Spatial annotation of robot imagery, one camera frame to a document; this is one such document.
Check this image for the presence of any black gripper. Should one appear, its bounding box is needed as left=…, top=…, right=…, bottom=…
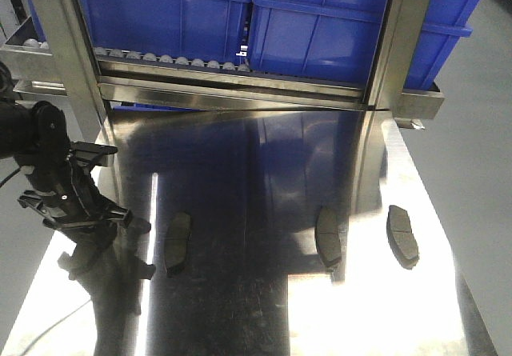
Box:
left=17, top=142, right=150, bottom=234

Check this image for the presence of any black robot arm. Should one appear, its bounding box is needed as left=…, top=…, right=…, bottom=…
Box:
left=1, top=65, right=150, bottom=234

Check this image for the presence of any blue plastic bin left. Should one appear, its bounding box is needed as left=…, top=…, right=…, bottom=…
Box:
left=80, top=0, right=251, bottom=62

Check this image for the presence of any large blue plastic bin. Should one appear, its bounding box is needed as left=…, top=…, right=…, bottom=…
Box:
left=248, top=0, right=480, bottom=90

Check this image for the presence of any stainless steel rack frame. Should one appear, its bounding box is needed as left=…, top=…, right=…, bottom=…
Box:
left=0, top=0, right=446, bottom=213

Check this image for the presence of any dark grey brake pad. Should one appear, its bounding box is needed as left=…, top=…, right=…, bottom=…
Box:
left=386, top=205, right=419, bottom=270

